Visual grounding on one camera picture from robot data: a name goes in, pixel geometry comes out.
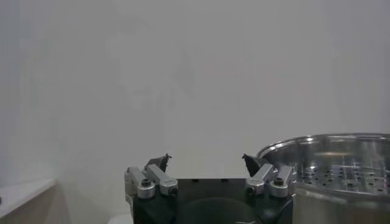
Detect stainless steel steamer basket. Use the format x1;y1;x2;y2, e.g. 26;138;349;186
255;133;390;224

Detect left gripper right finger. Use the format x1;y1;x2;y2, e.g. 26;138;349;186
242;153;298;198

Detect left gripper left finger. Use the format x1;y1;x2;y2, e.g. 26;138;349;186
124;153;179;200

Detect white side table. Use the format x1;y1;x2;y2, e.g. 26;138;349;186
0;178;58;219

